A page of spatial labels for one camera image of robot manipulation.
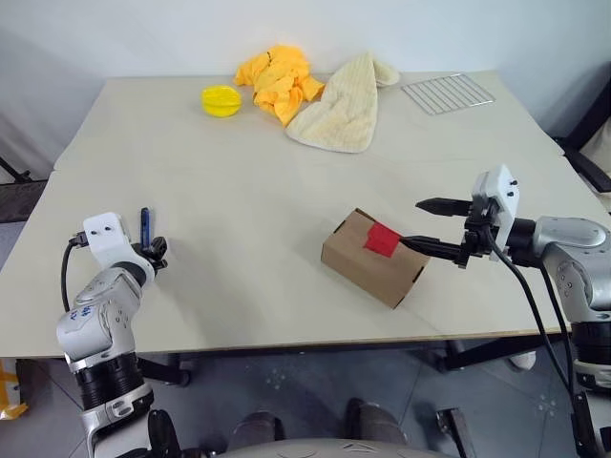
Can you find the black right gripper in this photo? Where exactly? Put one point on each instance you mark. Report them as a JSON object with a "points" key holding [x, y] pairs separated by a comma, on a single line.
{"points": [[477, 238]]}

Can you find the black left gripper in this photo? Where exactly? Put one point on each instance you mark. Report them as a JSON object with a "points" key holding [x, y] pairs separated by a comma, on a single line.
{"points": [[147, 257]]}

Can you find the blue cutter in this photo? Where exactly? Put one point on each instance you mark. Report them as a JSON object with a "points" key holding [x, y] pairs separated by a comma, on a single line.
{"points": [[145, 224]]}

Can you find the brown cardboard box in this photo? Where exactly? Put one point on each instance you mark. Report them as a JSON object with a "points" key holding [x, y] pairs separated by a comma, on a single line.
{"points": [[363, 272]]}

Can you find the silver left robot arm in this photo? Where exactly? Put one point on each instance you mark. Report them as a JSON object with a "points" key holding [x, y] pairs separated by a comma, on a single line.
{"points": [[95, 310]]}

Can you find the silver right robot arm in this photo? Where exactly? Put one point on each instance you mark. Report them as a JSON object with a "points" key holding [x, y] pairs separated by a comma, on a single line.
{"points": [[568, 238]]}

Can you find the red tape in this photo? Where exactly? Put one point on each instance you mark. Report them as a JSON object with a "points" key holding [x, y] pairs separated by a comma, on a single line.
{"points": [[382, 238]]}

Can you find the cream ribbed towel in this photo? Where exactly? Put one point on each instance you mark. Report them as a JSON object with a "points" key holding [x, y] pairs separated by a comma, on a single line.
{"points": [[339, 114]]}

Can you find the black mesh chair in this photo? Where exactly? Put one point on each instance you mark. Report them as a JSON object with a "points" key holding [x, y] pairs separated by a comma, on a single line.
{"points": [[19, 200]]}

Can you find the white rounded object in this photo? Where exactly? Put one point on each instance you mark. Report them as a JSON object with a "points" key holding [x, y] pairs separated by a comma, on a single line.
{"points": [[522, 361]]}

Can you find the yellow ridged toy fruit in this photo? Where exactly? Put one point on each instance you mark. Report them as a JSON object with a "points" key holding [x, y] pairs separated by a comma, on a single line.
{"points": [[219, 100]]}

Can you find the crumpled yellow cloth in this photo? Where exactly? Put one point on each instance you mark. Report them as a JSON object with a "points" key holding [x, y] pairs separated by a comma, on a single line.
{"points": [[277, 81]]}

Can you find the silver robot torso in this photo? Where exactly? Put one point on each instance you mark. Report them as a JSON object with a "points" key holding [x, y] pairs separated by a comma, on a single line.
{"points": [[305, 451]]}

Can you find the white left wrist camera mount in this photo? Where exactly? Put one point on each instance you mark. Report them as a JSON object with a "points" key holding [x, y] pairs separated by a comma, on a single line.
{"points": [[107, 231]]}

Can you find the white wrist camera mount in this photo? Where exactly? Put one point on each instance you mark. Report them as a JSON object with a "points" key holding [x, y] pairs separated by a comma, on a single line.
{"points": [[501, 191], [107, 231]]}

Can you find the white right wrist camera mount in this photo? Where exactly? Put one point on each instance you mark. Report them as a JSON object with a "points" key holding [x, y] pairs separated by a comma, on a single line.
{"points": [[501, 191]]}

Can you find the black table frame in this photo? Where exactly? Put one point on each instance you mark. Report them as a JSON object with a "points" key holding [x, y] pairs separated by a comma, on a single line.
{"points": [[477, 355]]}

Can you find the black metal bracket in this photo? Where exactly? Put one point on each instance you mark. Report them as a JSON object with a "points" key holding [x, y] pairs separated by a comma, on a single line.
{"points": [[458, 429]]}

